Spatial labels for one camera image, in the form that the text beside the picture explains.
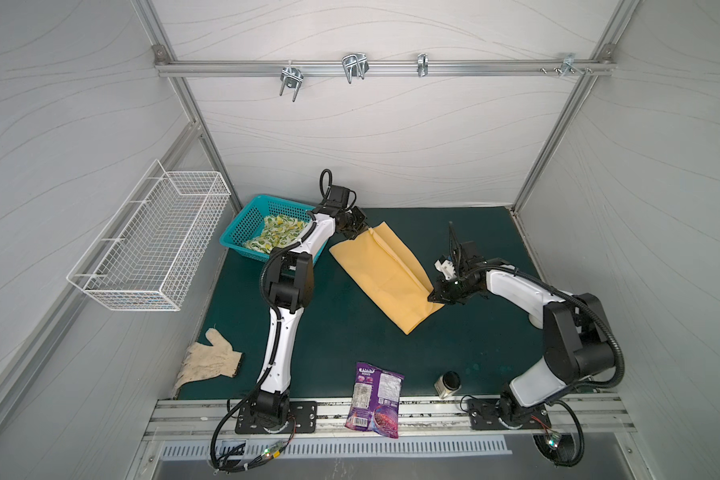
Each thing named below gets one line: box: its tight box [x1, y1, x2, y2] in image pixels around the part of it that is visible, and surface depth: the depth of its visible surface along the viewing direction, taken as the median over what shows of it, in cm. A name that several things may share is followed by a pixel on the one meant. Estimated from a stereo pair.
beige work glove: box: [174, 328, 243, 398], surface depth 84 cm
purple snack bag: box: [344, 362, 405, 439], surface depth 76 cm
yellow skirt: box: [329, 221, 445, 335], surface depth 97 cm
